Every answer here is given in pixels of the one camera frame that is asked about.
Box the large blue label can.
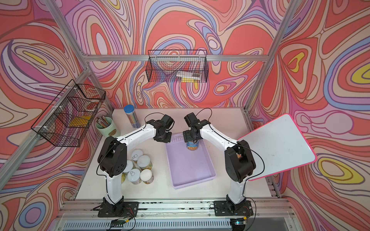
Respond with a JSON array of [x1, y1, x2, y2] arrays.
[[187, 141, 198, 151]]

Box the orange can plastic lid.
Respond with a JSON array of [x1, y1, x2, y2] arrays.
[[137, 155, 152, 170]]

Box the purple plastic perforated basket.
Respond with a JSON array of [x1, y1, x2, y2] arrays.
[[166, 133, 216, 189]]

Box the can with white plastic lid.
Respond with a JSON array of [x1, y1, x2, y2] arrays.
[[140, 169, 154, 184]]

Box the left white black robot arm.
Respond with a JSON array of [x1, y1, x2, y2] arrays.
[[97, 114, 174, 205]]

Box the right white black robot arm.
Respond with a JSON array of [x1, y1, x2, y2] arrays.
[[183, 113, 256, 205]]

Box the items in back basket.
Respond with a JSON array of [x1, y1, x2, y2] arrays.
[[176, 71, 201, 83]]

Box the clear tube blue lid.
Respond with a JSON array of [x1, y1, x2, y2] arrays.
[[124, 105, 141, 129]]

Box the silver pull-tab can front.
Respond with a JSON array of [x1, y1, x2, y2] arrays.
[[127, 168, 142, 185]]

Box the yellow label pull-tab can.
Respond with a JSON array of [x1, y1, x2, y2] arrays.
[[121, 173, 126, 184]]

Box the green cup with pencils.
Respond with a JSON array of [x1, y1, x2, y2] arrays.
[[95, 115, 121, 138]]

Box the black wire basket back wall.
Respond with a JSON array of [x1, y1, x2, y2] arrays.
[[145, 49, 209, 83]]

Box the black wire basket wall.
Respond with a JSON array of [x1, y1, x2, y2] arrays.
[[31, 80, 106, 147], [145, 49, 209, 83]]

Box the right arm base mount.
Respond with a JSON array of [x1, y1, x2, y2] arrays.
[[211, 196, 254, 218]]

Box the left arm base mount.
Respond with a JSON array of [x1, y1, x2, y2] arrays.
[[98, 198, 139, 218]]

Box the white board pink frame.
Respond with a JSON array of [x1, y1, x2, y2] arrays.
[[240, 114, 318, 181]]

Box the black wire basket left wall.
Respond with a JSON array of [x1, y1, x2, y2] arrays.
[[31, 80, 106, 147]]

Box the aluminium rail front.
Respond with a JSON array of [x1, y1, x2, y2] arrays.
[[51, 197, 302, 231]]

